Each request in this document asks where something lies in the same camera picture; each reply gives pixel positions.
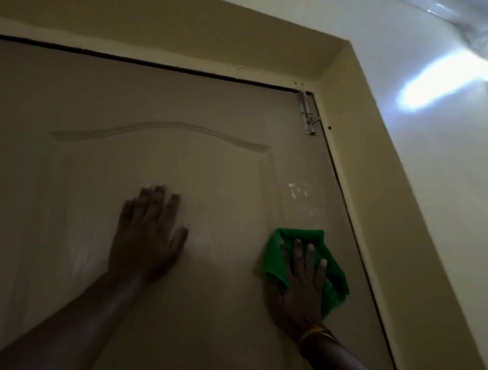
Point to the person's right hand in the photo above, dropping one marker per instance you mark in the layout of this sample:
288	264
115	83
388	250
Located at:
301	293

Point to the beige panelled door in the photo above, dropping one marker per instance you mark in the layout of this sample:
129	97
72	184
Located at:
213	114

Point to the person's right middle finger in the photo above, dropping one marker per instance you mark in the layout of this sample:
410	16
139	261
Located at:
298	257

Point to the person's left little finger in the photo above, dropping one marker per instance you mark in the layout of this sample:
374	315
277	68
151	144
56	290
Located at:
127	217

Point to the person's left forearm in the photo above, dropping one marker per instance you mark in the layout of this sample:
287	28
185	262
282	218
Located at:
72	327

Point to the cream door frame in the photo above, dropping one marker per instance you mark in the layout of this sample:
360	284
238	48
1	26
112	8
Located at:
366	160

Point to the person's right forearm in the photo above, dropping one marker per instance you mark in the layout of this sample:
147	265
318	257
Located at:
331	356

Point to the green cleaning cloth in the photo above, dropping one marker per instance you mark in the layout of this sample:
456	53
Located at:
275	263

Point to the person's right little finger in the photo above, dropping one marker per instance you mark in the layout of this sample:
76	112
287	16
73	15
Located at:
322	274

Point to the silver door latch bolt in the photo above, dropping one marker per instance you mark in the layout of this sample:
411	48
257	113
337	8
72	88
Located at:
307	113

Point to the yellow thread wristband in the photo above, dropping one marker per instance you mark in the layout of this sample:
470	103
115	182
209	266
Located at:
310	334

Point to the person's left middle finger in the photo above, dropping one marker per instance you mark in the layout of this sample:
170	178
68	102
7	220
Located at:
158	204

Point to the person's left hand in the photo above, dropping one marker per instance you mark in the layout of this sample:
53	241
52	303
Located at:
143	244

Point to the person's left thumb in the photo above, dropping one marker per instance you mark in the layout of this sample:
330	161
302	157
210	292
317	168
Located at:
179	246

